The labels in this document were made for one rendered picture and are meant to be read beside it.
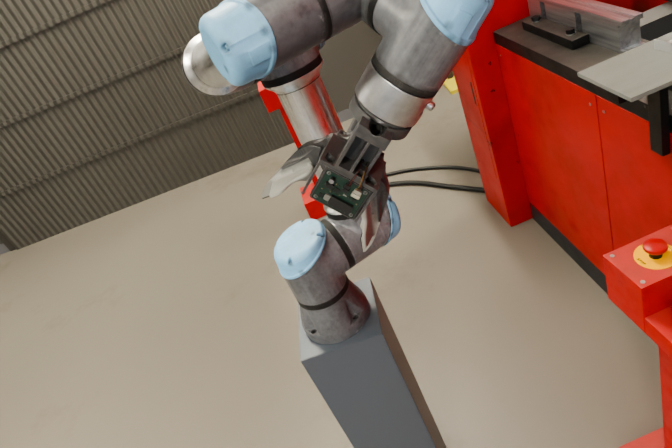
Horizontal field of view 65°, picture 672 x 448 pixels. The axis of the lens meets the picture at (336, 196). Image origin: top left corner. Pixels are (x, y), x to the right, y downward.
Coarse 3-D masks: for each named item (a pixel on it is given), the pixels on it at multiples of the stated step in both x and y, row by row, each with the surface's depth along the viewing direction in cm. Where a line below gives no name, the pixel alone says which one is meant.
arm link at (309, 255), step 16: (304, 224) 105; (320, 224) 103; (288, 240) 104; (304, 240) 101; (320, 240) 100; (336, 240) 102; (288, 256) 100; (304, 256) 99; (320, 256) 100; (336, 256) 102; (352, 256) 104; (288, 272) 101; (304, 272) 100; (320, 272) 101; (336, 272) 104; (304, 288) 103; (320, 288) 103; (336, 288) 105; (304, 304) 106
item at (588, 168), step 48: (528, 96) 181; (576, 96) 149; (528, 144) 200; (576, 144) 161; (624, 144) 135; (528, 192) 222; (576, 192) 176; (624, 192) 145; (576, 240) 193; (624, 240) 157
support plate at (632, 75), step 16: (640, 48) 115; (608, 64) 114; (624, 64) 112; (640, 64) 110; (656, 64) 107; (592, 80) 112; (608, 80) 109; (624, 80) 107; (640, 80) 105; (656, 80) 103; (624, 96) 103; (640, 96) 101
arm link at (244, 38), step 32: (224, 0) 49; (256, 0) 48; (288, 0) 48; (320, 0) 49; (224, 32) 47; (256, 32) 47; (288, 32) 49; (320, 32) 51; (192, 64) 77; (224, 64) 49; (256, 64) 49
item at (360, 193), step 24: (360, 120) 53; (336, 144) 59; (360, 144) 56; (384, 144) 53; (336, 168) 56; (360, 168) 57; (384, 168) 60; (312, 192) 58; (336, 192) 57; (360, 192) 56; (360, 216) 58
